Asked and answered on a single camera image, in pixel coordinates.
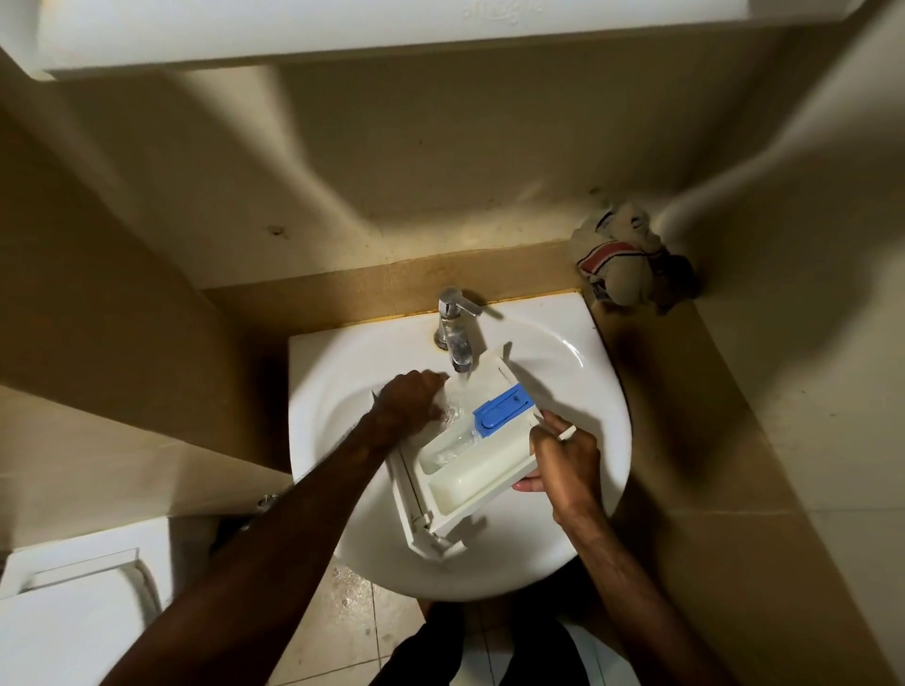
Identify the person's left hand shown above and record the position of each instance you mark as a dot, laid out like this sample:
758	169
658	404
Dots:
406	406

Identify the person's right hand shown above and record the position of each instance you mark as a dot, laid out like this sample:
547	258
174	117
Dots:
566	470

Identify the chrome faucet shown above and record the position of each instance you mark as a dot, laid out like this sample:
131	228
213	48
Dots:
459	346

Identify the white detergent drawer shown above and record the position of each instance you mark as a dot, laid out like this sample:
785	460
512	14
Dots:
481	480

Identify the person's right forearm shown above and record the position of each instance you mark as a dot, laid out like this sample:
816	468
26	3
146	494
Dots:
636	601

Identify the person's left forearm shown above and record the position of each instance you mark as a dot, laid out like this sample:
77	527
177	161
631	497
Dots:
247	565

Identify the person's black shorts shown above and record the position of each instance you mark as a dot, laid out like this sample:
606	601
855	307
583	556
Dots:
438	657

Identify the white ceramic sink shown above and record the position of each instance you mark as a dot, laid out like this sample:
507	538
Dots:
495	565

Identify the crumpled beige striped rag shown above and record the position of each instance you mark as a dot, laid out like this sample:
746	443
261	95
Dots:
622	276

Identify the white mirror cabinet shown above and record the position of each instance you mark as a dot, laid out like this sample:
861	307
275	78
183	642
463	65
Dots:
353	35

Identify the white toilet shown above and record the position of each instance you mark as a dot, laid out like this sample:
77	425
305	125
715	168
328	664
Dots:
71	622

